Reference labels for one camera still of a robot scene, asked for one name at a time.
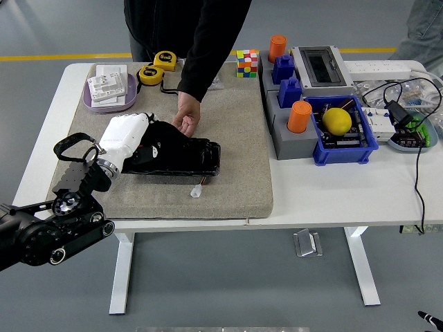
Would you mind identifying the person's left hand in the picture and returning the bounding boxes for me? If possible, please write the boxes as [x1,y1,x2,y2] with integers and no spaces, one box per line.
[171,93,201,138]

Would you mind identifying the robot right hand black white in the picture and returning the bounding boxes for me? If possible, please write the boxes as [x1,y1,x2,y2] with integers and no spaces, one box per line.
[417,310,443,332]

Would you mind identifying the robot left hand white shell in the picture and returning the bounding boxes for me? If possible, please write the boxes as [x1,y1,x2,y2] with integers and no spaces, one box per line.
[98,112,159,167]

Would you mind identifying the small clear plastic bag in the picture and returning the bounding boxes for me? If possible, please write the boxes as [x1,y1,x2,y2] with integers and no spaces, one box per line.
[208,73,225,91]

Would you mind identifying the purple oval tray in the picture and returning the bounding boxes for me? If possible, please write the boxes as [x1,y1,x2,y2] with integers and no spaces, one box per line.
[82,73,138,114]

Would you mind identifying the yellow tape measure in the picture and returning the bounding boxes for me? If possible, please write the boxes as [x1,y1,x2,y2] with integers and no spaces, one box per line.
[153,50,179,72]
[136,65,165,86]

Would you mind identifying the grey-brown mat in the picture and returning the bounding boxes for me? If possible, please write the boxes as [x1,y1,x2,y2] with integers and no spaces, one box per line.
[44,62,275,222]

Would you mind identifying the colourful puzzle cube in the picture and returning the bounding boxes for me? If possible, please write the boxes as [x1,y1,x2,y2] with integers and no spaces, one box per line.
[236,48,260,78]

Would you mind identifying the grey block holder base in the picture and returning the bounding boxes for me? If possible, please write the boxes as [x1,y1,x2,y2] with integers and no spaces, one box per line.
[265,90,320,160]
[258,50,282,93]

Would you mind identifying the white table leg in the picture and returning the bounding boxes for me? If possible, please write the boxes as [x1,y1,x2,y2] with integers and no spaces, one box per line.
[343,226,381,307]
[109,232,135,315]

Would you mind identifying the person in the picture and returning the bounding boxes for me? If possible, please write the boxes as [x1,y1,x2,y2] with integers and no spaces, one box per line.
[123,0,253,104]
[389,0,443,79]

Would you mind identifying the under-table socket strip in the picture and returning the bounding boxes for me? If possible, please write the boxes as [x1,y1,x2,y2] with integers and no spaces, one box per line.
[399,224,443,235]

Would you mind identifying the blue stepped block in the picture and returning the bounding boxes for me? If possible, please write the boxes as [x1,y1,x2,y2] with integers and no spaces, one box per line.
[272,54,296,85]
[278,77,303,109]

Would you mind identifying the orange cylinder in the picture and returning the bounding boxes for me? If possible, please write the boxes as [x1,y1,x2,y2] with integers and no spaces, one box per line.
[287,100,313,133]
[269,34,289,64]

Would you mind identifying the yellow ball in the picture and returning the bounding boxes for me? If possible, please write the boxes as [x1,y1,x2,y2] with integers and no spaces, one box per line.
[322,107,353,136]

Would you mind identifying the blue plastic bin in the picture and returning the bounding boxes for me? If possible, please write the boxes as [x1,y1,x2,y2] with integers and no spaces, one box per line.
[304,95,379,166]

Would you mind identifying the dark circuit boards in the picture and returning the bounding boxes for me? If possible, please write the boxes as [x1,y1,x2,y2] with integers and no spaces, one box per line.
[316,98,368,149]

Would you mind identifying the clear bag of rings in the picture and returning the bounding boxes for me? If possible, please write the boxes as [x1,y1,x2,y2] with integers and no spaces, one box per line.
[352,80,386,105]

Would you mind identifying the black terminal block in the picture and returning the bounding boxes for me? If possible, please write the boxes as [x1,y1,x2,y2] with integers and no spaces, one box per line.
[394,128,427,149]

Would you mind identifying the white circuit breaker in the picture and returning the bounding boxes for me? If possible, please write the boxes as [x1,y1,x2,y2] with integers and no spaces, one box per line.
[361,106,397,142]

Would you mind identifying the light blue dish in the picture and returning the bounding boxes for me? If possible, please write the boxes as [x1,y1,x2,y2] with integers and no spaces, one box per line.
[386,111,439,154]

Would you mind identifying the green terminal connector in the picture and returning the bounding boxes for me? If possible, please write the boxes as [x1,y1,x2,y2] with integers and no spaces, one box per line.
[403,116,432,148]

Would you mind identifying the white power strip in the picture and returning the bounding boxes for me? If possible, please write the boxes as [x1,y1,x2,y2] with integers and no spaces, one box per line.
[342,60,413,80]

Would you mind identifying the black power adapter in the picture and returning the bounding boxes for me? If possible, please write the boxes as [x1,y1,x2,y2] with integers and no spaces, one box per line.
[384,100,415,125]

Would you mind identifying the clear bag of blue parts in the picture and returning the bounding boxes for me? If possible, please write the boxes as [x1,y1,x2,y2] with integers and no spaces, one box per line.
[396,80,437,109]

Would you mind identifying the black tape measure strap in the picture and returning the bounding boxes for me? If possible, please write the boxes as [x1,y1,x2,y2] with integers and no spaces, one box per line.
[159,80,181,97]

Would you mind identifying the white flat switch plate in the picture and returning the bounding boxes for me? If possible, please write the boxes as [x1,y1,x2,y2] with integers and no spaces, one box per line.
[90,93,127,107]
[95,64,127,79]

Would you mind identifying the white switch back module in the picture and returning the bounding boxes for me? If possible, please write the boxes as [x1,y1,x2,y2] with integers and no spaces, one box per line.
[87,73,127,102]

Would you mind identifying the white wire connector plug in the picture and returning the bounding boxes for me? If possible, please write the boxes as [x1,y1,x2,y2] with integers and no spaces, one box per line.
[189,175,208,199]

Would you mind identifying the grey electrical enclosure box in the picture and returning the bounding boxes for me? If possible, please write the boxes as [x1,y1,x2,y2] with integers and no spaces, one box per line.
[289,45,355,98]

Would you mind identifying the silver metal floor bracket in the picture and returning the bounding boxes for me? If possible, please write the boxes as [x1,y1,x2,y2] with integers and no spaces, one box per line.
[293,228,324,257]

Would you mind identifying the black cable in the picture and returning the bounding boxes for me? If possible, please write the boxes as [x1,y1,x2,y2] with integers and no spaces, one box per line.
[361,76,443,236]

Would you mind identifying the white cable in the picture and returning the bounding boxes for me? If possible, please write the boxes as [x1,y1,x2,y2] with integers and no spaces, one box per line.
[410,67,443,105]

